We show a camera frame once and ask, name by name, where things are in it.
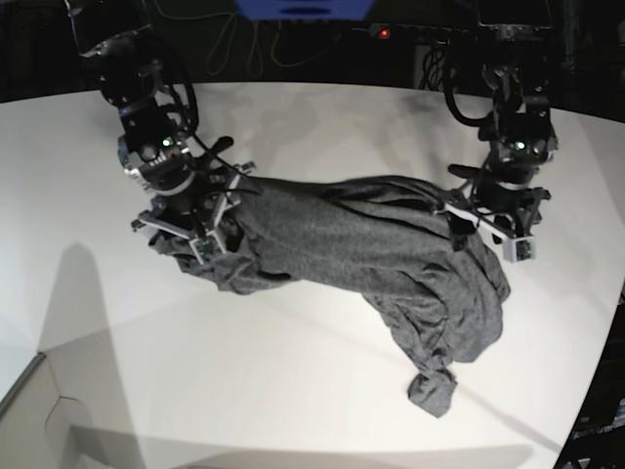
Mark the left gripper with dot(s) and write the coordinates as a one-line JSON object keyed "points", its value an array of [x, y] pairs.
{"points": [[499, 197]]}

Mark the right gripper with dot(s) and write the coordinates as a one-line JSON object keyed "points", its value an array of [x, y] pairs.
{"points": [[189, 195]]}

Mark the grey t-shirt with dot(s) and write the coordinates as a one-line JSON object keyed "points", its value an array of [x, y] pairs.
{"points": [[382, 237]]}

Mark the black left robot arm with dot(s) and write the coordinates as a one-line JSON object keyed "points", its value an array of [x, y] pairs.
{"points": [[510, 43]]}

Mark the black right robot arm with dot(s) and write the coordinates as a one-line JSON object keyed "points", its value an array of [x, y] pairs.
{"points": [[147, 83]]}

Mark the blue box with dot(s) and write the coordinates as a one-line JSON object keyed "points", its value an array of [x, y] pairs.
{"points": [[280, 10]]}

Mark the black power strip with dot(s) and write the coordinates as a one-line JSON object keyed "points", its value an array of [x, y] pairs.
{"points": [[413, 32]]}

